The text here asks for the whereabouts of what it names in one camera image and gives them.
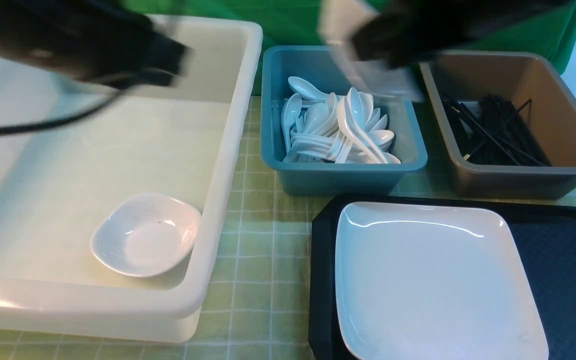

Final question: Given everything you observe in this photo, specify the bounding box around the large white square plate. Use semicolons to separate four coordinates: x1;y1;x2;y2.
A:
334;202;550;360

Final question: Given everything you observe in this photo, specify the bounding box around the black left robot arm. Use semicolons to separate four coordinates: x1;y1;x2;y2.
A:
0;0;189;91

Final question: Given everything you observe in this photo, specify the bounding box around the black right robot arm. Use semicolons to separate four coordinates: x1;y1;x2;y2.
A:
350;0;576;69

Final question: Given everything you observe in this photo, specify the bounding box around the pile of white spoons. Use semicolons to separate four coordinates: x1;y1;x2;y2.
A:
279;76;401;164

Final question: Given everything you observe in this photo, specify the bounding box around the blue plastic spoon bin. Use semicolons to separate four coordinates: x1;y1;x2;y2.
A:
260;45;428;196

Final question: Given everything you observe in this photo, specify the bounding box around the green checked tablecloth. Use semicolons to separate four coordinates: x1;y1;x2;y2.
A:
0;96;576;360

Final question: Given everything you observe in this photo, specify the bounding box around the pile of black chopsticks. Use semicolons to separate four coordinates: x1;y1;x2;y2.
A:
439;91;552;167

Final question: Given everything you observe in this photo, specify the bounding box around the brown plastic chopstick bin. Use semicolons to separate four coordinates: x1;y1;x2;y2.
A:
420;50;576;199

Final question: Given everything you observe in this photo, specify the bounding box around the large white plastic tub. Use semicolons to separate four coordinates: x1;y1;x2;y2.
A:
0;15;263;343

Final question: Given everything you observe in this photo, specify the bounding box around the black serving tray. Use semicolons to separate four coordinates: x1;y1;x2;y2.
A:
308;194;576;360

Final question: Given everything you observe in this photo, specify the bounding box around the green backdrop cloth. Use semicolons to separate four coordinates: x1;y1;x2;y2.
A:
122;0;576;74

